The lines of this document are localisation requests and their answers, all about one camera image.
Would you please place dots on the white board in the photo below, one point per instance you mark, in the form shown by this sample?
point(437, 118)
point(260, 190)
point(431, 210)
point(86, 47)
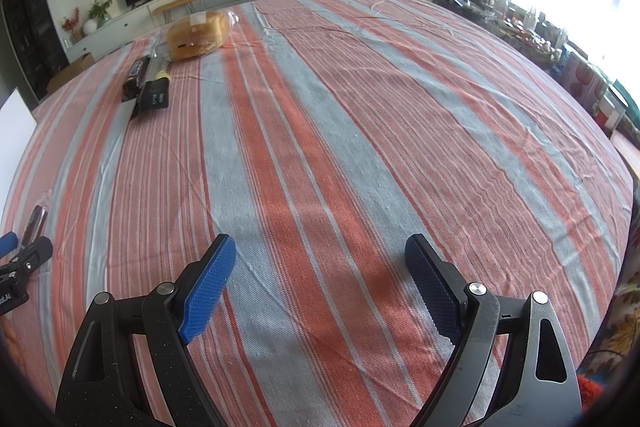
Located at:
point(15, 132)

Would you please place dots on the orange grey striped tablecloth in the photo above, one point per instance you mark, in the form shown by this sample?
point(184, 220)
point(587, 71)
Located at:
point(350, 132)

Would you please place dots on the clutter of small household things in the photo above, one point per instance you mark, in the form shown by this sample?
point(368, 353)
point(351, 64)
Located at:
point(550, 42)

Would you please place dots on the black packet with yellow end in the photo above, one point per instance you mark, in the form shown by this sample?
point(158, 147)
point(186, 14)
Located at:
point(154, 97)

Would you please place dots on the dark bar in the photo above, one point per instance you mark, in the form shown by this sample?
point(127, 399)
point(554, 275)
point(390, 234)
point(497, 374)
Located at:
point(36, 219)

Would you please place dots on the dark glass display cabinet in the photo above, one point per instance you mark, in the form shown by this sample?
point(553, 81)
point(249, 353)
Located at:
point(30, 32)

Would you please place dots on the black packet with pale label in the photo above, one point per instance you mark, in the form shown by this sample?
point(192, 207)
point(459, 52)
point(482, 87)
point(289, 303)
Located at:
point(136, 79)

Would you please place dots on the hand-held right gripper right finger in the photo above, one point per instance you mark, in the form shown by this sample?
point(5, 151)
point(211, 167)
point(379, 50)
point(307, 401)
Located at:
point(435, 292)

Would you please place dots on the floral printed cloth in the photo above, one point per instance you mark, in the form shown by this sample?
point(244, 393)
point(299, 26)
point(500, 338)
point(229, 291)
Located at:
point(617, 332)

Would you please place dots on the wooden stool with metal legs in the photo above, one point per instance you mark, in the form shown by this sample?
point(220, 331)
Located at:
point(175, 2)

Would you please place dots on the bushy potted plant white vase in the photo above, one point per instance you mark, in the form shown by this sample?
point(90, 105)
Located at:
point(100, 12)

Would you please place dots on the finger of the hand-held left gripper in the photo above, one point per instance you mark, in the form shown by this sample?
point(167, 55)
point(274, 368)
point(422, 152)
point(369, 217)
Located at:
point(32, 253)
point(7, 243)

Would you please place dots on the red flower arrangement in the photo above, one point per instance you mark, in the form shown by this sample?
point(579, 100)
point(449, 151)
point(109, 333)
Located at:
point(72, 24)

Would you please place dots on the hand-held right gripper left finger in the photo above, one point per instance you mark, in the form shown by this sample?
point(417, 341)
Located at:
point(210, 287)

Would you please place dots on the brown cardboard box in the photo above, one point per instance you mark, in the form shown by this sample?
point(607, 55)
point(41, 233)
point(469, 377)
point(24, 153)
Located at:
point(70, 72)

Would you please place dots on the bread loaf in clear bag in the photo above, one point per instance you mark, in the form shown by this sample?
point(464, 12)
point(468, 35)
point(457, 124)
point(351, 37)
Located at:
point(197, 34)

